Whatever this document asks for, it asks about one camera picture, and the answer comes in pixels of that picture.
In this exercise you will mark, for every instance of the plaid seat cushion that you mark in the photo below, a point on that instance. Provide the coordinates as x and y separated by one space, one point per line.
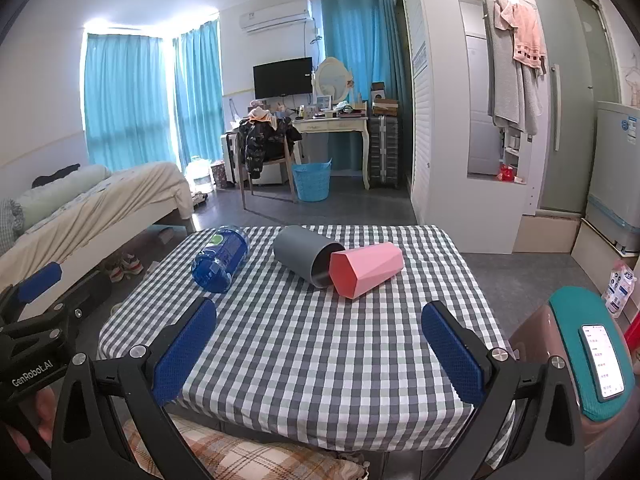
240 455

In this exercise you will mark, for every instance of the pile of clothes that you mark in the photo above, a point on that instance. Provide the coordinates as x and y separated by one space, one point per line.
260 137

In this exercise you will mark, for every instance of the grey checked tablecloth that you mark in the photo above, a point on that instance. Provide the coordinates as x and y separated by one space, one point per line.
310 345

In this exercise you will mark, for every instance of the grey cup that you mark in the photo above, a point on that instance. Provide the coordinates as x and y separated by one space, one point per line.
295 250

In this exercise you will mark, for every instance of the patterned gift bag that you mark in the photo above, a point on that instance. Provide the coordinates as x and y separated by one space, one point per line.
219 175

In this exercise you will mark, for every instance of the pair of sneakers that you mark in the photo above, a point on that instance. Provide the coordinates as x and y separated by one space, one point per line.
125 267

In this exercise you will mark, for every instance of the pink garment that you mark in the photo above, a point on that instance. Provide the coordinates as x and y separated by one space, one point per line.
525 35

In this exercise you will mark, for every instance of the bed with beige blanket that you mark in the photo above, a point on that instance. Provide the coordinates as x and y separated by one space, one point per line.
100 210

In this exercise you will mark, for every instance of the wooden chair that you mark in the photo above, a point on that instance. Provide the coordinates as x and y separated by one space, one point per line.
270 165

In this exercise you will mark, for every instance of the cardboard boxes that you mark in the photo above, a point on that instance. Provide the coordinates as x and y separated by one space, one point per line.
385 105

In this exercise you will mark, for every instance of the person's left hand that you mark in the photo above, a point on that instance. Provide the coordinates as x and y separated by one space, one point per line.
44 410

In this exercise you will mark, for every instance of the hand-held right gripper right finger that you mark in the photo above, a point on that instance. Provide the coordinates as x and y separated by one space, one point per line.
452 355

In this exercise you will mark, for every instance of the blue curtain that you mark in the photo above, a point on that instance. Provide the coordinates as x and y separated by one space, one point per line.
200 95
125 100

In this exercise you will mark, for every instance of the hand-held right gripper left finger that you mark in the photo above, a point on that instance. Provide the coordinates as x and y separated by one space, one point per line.
184 352

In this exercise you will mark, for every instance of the black television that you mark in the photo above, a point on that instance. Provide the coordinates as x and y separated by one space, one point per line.
282 77

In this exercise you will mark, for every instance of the red small container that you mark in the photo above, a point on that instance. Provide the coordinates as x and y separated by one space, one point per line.
507 172

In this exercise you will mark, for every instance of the tall teal curtain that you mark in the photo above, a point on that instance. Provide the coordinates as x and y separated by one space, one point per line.
360 35

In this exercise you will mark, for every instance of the white dressing table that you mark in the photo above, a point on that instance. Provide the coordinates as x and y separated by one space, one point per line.
330 125

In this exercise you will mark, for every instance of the pink faceted cup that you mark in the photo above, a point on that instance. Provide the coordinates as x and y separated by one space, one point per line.
370 267

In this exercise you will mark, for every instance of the grey towel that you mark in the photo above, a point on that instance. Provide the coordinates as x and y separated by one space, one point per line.
507 95

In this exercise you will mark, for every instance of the blue laundry basket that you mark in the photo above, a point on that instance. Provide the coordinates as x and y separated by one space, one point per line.
311 182

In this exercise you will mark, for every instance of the clear water jug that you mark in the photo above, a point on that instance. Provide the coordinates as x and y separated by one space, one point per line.
199 175

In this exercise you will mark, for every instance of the grey checked pillow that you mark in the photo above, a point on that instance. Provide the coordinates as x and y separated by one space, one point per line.
9 225

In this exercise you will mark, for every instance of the white air conditioner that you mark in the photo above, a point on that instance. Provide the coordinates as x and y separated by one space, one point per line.
275 17

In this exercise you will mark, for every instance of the oval vanity mirror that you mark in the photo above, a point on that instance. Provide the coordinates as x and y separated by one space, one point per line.
331 77

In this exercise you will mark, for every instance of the pink stool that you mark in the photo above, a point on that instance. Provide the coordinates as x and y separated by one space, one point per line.
535 340

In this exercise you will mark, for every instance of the dark cloth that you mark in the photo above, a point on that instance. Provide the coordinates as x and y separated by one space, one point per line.
55 174

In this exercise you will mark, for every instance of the dark suitcase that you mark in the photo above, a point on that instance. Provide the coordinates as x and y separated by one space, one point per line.
384 152

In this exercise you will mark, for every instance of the frosted glass sliding door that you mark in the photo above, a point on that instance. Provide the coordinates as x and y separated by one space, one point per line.
575 110

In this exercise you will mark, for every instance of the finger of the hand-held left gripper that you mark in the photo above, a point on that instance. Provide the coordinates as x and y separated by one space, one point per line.
82 294
39 282

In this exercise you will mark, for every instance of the blue water bottle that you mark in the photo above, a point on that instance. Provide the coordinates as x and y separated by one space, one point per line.
220 260

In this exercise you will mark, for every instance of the smartphone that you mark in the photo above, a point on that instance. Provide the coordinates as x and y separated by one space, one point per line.
602 360

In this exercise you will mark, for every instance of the light green pillow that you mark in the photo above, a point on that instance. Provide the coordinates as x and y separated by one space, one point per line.
60 195

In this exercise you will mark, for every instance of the white plastic packet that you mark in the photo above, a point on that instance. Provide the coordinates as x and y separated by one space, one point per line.
620 287

